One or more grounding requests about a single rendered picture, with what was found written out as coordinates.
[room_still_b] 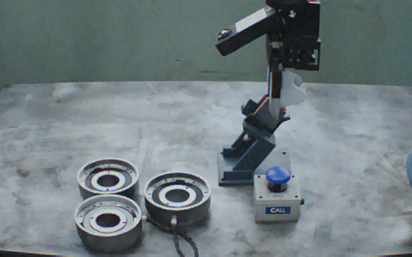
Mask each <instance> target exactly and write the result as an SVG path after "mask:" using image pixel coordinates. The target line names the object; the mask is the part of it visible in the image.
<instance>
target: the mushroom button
mask: <svg viewBox="0 0 412 257"><path fill-rule="evenodd" d="M265 178H266V180H267V181H269V182H270V183H272V184H274V186H275V187H277V186H281V185H282V184H284V183H286V182H288V181H289V180H290V179H291V172H290V170H289V169H288V168H285V167H282V166H279V167H273V168H270V169H268V171H267V172H266V174H265Z"/></svg>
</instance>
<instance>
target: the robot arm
mask: <svg viewBox="0 0 412 257"><path fill-rule="evenodd" d="M265 3H266V5H267V7H264V8H263V9H261V10H259V11H258V12H256V13H253V14H251V15H250V16H249V17H247V18H246V19H244V20H242V21H241V20H240V21H239V22H237V23H236V24H233V25H232V26H230V27H229V28H226V29H224V30H222V31H220V32H218V33H217V34H216V35H215V37H214V41H215V47H216V48H217V50H218V51H219V53H220V54H221V56H223V57H225V56H227V55H228V54H230V53H233V52H235V51H236V50H237V49H239V48H240V47H242V46H244V45H246V44H248V43H249V42H252V41H255V40H256V39H257V38H259V37H261V36H263V35H265V34H266V43H265V52H266V58H267V59H268V62H267V94H268V95H269V96H270V104H269V112H270V114H271V116H272V117H273V119H274V120H278V114H279V109H280V108H282V107H288V106H291V105H295V104H298V103H301V102H303V101H304V100H305V99H306V92H305V91H304V90H302V89H300V88H299V87H300V86H301V84H302V79H301V77H299V76H297V75H295V74H292V73H291V72H290V68H295V70H310V71H319V63H320V46H321V40H320V39H319V26H320V19H319V18H320V10H321V8H320V2H318V0H265ZM278 12H279V13H278ZM314 50H318V61H317V64H309V63H315V57H314V55H313V54H314ZM405 167H406V173H407V176H408V177H409V183H410V185H411V188H412V148H411V150H410V153H409V154H408V156H407V159H406V163H405Z"/></svg>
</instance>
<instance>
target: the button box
mask: <svg viewBox="0 0 412 257"><path fill-rule="evenodd" d="M253 199H254V203H253V209H254V217H255V223H271V222H296V221H298V219H299V217H300V205H304V204H305V199H304V198H301V197H300V187H299V183H298V179H297V175H296V174H291V179H290V180H289V181H288V182H286V183H284V184H282V185H281V186H277V187H275V186H274V184H272V183H270V182H269V181H267V180H266V178H265V175H254V193H253Z"/></svg>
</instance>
